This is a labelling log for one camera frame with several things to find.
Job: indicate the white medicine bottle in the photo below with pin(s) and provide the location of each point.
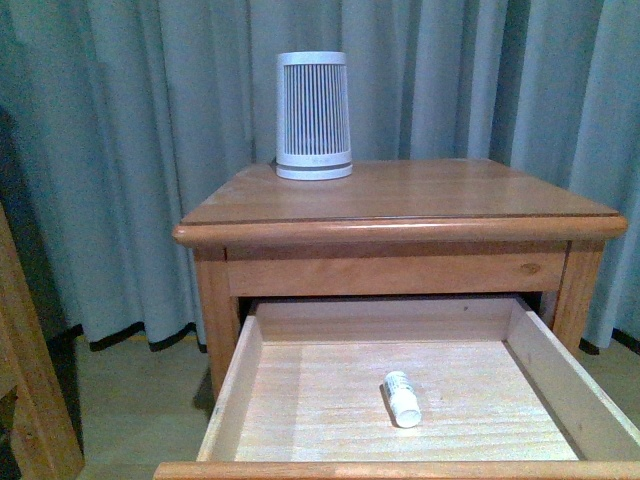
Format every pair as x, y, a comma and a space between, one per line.
402, 399

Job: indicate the wooden drawer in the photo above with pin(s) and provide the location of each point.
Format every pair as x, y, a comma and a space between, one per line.
500, 397

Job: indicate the white slatted cylindrical device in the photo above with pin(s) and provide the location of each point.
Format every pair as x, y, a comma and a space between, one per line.
313, 127

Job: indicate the wooden nightstand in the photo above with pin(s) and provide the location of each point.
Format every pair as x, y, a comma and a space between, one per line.
394, 230

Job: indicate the grey-green pleated curtain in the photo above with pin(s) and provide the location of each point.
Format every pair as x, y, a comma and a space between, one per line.
119, 117

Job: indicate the wooden furniture at left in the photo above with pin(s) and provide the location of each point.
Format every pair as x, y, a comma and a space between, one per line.
33, 410

